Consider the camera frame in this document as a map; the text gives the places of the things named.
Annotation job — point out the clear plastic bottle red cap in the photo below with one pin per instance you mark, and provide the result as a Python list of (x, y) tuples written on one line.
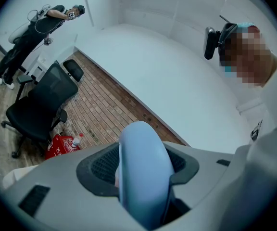
[(76, 141)]

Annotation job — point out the red plastic crate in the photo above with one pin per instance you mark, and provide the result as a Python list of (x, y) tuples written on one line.
[(59, 147)]

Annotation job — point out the black mesh office chair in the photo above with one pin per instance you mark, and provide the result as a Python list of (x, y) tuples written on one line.
[(44, 97)]

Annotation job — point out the person's head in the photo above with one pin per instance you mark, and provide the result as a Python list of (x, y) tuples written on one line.
[(249, 56)]

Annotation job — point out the person's white shirt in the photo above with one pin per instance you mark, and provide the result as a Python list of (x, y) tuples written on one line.
[(274, 100)]

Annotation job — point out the black head-worn camera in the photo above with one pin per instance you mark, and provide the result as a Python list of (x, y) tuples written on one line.
[(210, 43)]

